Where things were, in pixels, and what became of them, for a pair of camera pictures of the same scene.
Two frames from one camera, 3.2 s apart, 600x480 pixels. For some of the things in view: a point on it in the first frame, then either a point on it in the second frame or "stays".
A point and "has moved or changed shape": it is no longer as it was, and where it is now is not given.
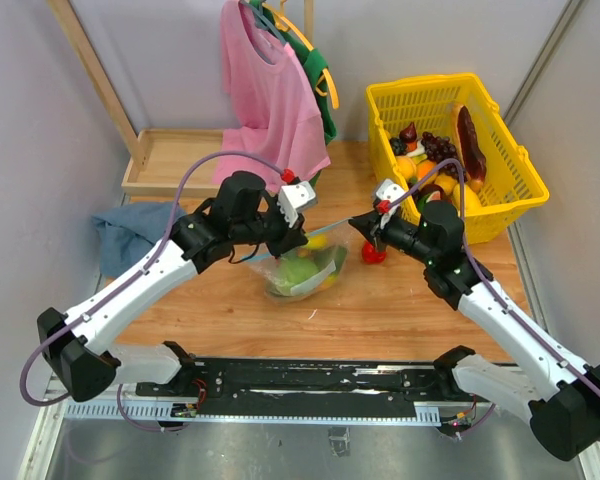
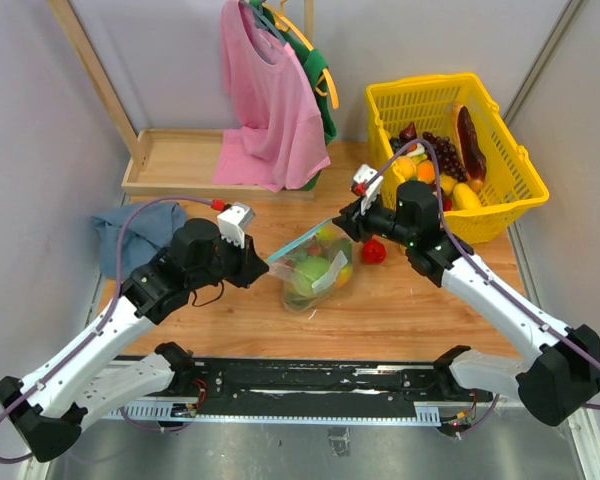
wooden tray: (169, 153) stays
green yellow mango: (329, 281) -> (344, 276)
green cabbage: (292, 271) -> (308, 272)
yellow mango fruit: (406, 166) stays
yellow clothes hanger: (284, 24) stays
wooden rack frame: (100, 76) stays
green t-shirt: (312, 65) stays
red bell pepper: (370, 255) stays
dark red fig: (408, 134) stays
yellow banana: (319, 241) -> (326, 233)
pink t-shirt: (274, 111) stays
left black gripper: (290, 238) -> (246, 258)
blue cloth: (125, 232) stays
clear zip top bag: (306, 270) has moved or changed shape
